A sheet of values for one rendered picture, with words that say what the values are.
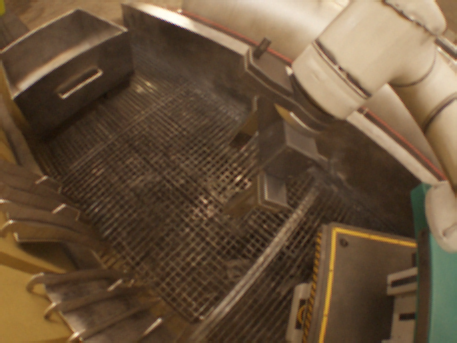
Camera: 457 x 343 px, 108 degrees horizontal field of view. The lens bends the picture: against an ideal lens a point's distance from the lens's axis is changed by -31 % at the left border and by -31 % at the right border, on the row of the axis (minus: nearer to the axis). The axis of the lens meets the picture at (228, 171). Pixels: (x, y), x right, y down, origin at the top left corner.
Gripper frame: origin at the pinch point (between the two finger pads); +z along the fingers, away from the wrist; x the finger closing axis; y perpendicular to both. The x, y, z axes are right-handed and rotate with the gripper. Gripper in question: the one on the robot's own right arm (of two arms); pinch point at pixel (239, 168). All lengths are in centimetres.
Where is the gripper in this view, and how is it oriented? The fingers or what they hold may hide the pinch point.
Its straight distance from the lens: 37.5
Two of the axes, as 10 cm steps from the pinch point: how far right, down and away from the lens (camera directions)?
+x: 0.5, -7.9, 6.1
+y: 8.6, 3.4, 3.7
